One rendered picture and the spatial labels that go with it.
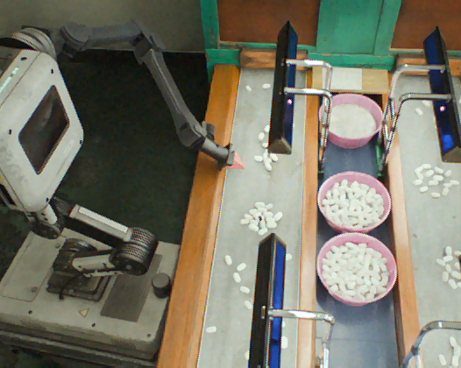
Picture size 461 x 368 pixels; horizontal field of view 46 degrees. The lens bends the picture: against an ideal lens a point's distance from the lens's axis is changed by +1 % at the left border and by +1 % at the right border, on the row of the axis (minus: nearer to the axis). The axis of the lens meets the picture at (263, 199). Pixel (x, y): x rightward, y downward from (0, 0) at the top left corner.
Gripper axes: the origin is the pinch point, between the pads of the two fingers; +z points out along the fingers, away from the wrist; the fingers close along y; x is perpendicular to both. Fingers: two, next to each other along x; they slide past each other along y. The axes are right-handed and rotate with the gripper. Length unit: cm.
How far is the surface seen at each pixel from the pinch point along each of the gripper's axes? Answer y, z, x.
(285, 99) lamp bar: 3.2, -9.9, -34.8
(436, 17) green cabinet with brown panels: 64, 39, -67
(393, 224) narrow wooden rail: -21, 44, -36
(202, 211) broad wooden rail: -20.9, -8.4, 9.2
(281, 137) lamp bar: -14.4, -10.1, -34.9
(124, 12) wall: 150, -42, 87
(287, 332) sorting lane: -64, 19, -11
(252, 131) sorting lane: 22.8, 3.8, 1.7
